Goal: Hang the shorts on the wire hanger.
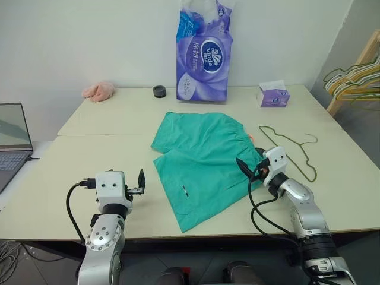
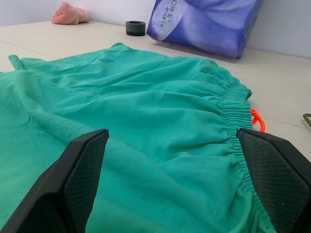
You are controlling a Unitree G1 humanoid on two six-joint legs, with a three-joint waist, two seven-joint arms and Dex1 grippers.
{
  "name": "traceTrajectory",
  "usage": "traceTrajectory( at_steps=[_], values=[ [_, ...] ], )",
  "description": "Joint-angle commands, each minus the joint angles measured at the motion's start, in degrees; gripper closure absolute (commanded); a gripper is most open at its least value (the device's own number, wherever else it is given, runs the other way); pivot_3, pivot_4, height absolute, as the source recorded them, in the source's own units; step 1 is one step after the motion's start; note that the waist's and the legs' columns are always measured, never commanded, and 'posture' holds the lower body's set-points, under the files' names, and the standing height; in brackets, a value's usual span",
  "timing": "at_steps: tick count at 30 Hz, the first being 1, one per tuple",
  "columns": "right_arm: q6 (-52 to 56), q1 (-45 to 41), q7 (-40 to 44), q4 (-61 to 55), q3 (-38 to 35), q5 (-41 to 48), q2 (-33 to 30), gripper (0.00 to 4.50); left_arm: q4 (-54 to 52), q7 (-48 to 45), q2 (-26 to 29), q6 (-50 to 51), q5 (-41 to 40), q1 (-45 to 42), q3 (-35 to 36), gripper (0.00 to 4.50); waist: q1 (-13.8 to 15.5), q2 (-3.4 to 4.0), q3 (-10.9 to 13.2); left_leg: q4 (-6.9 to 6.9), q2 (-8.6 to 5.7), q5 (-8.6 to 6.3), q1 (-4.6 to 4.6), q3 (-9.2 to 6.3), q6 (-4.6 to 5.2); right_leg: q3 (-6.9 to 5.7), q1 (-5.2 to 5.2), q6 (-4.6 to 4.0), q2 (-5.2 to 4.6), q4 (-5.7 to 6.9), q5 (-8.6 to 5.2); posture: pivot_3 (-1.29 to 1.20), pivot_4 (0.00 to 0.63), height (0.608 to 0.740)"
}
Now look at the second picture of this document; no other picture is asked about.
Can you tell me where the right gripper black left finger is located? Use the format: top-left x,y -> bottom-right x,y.
0,128 -> 110,233

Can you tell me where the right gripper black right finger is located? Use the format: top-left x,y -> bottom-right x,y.
236,128 -> 311,233

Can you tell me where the green t-shirt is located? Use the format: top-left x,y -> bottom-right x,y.
0,42 -> 277,233

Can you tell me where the purple tissue roll pack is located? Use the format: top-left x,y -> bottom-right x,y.
146,0 -> 265,60

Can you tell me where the pink crumpled cloth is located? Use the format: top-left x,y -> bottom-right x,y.
51,1 -> 89,25

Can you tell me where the orange drawstring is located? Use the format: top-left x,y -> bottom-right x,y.
250,108 -> 267,133

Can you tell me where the black ring-shaped roll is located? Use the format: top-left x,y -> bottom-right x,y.
125,20 -> 146,37

